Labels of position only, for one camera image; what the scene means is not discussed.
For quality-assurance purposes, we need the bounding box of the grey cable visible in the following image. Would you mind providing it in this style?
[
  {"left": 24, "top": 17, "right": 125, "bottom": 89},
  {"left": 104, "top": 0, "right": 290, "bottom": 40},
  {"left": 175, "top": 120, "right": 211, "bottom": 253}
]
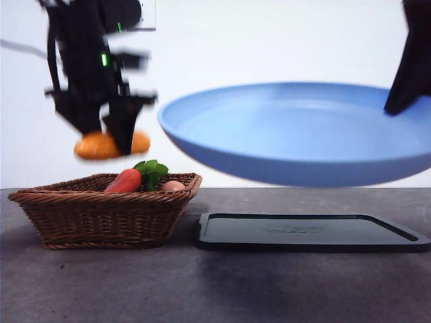
[{"left": 0, "top": 38, "right": 51, "bottom": 59}]

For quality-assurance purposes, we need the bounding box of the black flat tray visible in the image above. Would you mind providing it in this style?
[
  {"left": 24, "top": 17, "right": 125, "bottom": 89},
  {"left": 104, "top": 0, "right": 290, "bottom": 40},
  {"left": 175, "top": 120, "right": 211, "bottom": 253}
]
[{"left": 194, "top": 212, "right": 431, "bottom": 254}]

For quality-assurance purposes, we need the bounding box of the pale brown egg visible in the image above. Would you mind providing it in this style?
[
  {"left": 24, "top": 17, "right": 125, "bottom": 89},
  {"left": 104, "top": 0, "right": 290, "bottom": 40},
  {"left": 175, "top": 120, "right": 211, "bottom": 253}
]
[{"left": 160, "top": 180, "right": 187, "bottom": 192}]

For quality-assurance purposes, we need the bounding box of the white wall socket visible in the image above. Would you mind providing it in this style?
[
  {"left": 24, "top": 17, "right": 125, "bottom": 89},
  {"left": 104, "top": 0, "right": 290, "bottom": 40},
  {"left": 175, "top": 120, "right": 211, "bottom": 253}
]
[{"left": 138, "top": 0, "right": 157, "bottom": 32}]

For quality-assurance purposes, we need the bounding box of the yellow orange corn cob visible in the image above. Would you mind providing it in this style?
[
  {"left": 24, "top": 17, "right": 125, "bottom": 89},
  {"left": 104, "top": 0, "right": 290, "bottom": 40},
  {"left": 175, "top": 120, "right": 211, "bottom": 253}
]
[{"left": 73, "top": 130, "right": 151, "bottom": 160}]

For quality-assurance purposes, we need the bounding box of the blue round plate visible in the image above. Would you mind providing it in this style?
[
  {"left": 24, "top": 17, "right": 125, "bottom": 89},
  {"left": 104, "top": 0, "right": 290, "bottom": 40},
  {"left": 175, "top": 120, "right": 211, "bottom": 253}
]
[{"left": 157, "top": 81, "right": 431, "bottom": 188}]

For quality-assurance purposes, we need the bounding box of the brown wicker basket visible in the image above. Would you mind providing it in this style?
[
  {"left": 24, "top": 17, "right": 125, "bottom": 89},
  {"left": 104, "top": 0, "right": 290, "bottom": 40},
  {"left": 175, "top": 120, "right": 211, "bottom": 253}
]
[{"left": 7, "top": 172, "right": 203, "bottom": 250}]

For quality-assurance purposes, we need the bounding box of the orange carrot with green leaves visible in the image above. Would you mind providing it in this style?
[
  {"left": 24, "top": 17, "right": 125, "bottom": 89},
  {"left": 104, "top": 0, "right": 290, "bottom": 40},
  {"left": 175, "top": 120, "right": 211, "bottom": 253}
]
[{"left": 103, "top": 159, "right": 170, "bottom": 194}]

